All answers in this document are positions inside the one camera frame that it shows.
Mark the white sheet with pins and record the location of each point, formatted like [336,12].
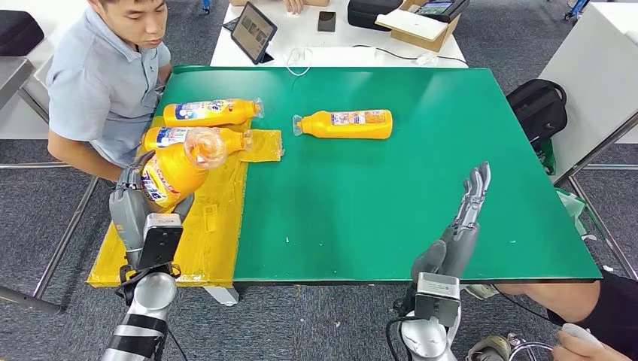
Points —
[411,24]

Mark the white table with metal legs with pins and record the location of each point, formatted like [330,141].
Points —
[593,74]

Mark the white power adapter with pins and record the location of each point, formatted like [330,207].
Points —
[425,59]

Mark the black bag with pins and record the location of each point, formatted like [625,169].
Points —
[20,32]

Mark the green table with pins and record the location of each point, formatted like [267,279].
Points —
[473,174]

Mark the orange detergent bottle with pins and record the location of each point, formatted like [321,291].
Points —
[234,139]
[344,130]
[174,179]
[234,112]

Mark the cardboard box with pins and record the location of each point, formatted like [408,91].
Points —
[423,43]

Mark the person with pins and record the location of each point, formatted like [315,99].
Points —
[295,5]
[563,299]
[99,84]

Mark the black terminal with screen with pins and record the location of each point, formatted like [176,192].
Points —
[441,8]

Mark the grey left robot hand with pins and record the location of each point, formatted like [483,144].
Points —
[127,209]

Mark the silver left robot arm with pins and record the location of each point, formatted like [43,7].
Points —
[147,299]

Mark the clear plastic bag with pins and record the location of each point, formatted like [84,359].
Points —
[572,211]

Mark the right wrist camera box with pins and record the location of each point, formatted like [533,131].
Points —
[436,299]

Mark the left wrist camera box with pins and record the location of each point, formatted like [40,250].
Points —
[159,244]

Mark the black smartphone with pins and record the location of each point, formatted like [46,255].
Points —
[327,21]

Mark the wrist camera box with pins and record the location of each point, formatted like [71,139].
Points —
[436,299]
[159,244]

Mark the white handheld controller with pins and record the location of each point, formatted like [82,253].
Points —
[580,335]

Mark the black zip case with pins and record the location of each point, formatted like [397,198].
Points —
[371,13]

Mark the white table with metal frame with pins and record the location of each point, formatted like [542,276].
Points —
[60,7]

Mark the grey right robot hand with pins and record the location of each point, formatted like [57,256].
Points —
[461,244]

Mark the green bag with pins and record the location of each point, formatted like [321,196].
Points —
[548,158]

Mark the person's right forearm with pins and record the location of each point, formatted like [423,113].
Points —
[94,167]

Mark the chrome chair base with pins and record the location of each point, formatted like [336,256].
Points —
[526,349]

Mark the black backpack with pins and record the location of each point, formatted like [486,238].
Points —
[536,110]

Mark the yellow taped mat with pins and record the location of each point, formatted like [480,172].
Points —
[214,239]

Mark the black tablet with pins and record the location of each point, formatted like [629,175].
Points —
[254,32]

